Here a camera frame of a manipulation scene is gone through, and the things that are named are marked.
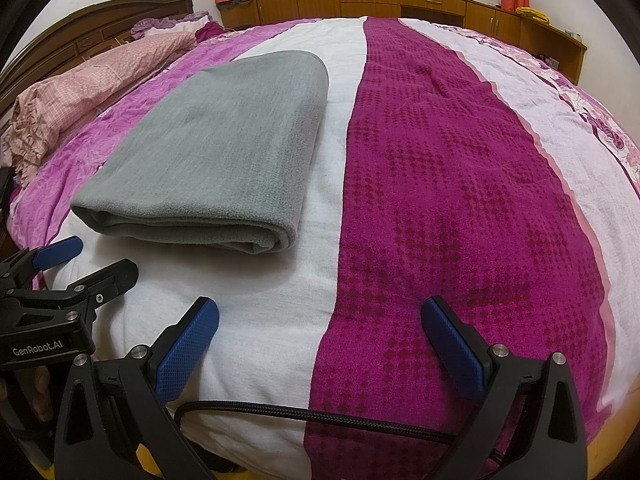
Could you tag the striped pink bedspread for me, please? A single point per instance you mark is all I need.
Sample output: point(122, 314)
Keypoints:
point(450, 185)

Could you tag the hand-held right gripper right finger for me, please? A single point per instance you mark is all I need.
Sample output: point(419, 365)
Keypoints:
point(452, 350)

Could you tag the grey pants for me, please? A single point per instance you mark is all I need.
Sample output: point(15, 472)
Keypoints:
point(215, 145)

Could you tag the wooden cabinet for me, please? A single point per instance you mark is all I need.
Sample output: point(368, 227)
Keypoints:
point(380, 2)

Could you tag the pink frilled pillow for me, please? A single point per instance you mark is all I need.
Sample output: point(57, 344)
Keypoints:
point(75, 90)

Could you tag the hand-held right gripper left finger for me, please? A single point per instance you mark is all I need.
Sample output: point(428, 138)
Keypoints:
point(187, 345)

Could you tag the person's left hand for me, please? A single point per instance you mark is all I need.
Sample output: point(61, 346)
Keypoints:
point(37, 390)

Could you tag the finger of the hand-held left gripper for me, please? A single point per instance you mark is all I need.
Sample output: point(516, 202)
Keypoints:
point(107, 277)
point(60, 252)

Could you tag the dark wooden headboard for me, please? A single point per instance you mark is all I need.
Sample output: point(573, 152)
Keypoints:
point(75, 30)

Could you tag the purple frilled pillow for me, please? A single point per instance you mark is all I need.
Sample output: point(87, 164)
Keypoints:
point(170, 24)

